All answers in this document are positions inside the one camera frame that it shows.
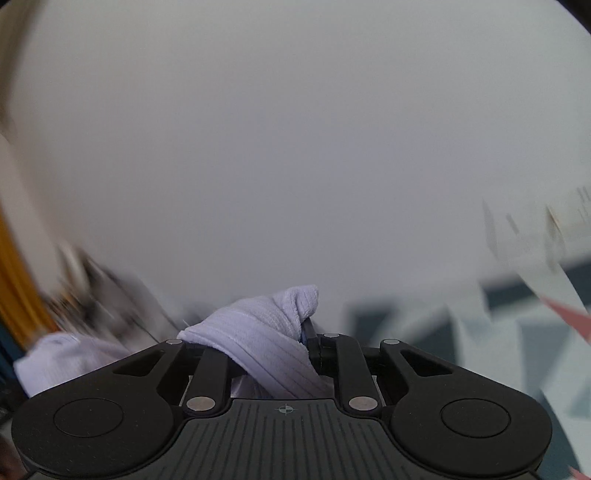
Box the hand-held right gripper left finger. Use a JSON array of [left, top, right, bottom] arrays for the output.
[[112, 339, 232, 418]]

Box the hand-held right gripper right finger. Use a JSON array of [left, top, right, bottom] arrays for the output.
[[299, 318, 455, 418]]

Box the lavender ribbed garment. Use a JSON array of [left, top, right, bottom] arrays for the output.
[[14, 285, 335, 400]]

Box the clear acrylic organizer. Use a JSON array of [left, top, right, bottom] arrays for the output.
[[55, 244, 158, 337]]

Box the yellow curtain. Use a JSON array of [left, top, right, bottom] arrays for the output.
[[0, 198, 61, 352]]

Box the white wall socket panel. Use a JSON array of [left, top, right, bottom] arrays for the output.
[[482, 185, 591, 319]]

